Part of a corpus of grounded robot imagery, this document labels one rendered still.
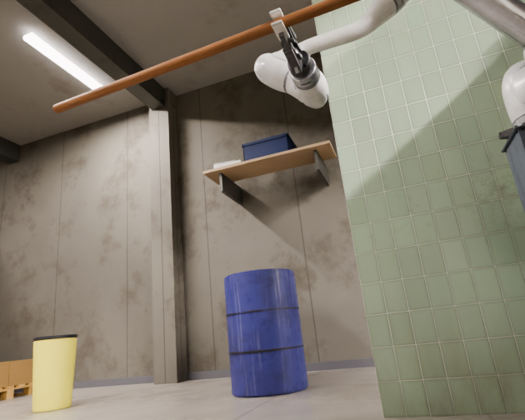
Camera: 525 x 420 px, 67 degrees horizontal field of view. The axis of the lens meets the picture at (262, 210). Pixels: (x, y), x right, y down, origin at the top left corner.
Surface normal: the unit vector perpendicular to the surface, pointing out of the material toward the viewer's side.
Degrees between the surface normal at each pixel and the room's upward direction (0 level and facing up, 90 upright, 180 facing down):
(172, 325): 90
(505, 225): 90
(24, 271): 90
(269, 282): 90
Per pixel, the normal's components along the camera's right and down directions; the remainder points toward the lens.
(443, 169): -0.36, -0.25
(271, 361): 0.09, -0.31
